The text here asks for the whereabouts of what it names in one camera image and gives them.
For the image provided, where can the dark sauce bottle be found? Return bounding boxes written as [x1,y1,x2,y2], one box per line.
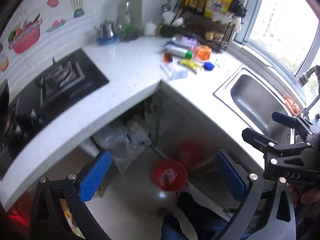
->
[196,0,207,14]

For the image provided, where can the black utensil holder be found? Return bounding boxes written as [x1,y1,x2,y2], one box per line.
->
[159,24,181,38]

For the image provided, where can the black gas stove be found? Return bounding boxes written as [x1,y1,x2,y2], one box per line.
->
[0,49,110,180]

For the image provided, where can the red trash bin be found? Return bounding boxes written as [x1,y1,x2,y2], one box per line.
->
[153,159,188,192]

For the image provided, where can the spatula wall sticker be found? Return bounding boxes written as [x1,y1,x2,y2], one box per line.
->
[68,0,86,18]

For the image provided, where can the yellow detergent container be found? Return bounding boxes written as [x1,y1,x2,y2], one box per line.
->
[204,0,234,18]

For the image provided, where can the lower cabinet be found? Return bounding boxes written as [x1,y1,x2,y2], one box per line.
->
[144,82,266,217]

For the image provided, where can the black plastic bag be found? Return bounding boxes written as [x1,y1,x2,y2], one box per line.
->
[230,0,247,17]

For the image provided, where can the white and green box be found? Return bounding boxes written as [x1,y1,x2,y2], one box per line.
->
[164,45,195,59]

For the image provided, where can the steel teapot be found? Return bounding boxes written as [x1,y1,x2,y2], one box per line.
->
[94,20,123,39]

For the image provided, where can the black wire rack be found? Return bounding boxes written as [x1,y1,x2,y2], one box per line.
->
[160,7,238,53]

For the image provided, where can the person's leg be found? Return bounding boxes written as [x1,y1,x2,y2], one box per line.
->
[159,192,242,240]

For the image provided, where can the white paper towel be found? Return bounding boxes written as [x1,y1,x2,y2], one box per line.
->
[160,62,189,81]

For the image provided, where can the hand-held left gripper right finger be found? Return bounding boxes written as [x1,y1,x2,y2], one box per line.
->
[214,150,298,240]

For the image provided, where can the white lidded jar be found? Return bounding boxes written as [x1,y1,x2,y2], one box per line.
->
[144,20,157,37]

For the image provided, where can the blue saucer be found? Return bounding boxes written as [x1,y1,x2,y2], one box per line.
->
[97,35,120,46]

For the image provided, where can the white rubber gloves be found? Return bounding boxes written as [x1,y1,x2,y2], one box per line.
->
[226,14,242,34]

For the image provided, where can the purple packet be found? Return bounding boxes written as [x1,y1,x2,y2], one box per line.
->
[172,35,198,48]

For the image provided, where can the person's right hand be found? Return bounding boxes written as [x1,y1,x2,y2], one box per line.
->
[287,184,320,220]

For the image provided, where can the reddish plastic wrapper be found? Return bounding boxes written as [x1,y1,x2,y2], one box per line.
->
[197,45,212,61]

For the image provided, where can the tomato plate wall sticker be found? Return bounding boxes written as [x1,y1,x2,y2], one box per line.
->
[46,18,68,33]

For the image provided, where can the dark patterned pot mat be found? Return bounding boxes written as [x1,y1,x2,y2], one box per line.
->
[120,26,139,42]

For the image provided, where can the yellow snack packet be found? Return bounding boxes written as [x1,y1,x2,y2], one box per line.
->
[178,59,204,75]

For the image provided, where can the black pan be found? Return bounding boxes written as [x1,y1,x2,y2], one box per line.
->
[0,79,10,136]

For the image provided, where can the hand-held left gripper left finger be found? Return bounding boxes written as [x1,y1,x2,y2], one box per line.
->
[29,150,112,240]

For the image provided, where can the grey plastic bag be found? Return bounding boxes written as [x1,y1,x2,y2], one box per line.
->
[93,114,153,173]

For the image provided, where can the window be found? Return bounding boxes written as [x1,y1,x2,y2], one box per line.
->
[234,0,320,85]

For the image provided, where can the glass vase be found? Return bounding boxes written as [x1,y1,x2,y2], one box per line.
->
[116,0,133,28]

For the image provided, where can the steel sink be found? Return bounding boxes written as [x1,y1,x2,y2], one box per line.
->
[213,64,307,146]

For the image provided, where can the red pot wall sticker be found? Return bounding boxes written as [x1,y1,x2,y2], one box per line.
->
[8,14,43,55]

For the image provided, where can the orange scrubber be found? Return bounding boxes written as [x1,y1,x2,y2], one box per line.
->
[284,98,300,117]

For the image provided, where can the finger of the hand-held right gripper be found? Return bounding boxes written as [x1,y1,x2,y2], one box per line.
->
[272,112,315,137]
[241,127,304,159]

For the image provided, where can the steel faucet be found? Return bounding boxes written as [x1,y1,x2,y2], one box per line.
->
[297,65,320,112]

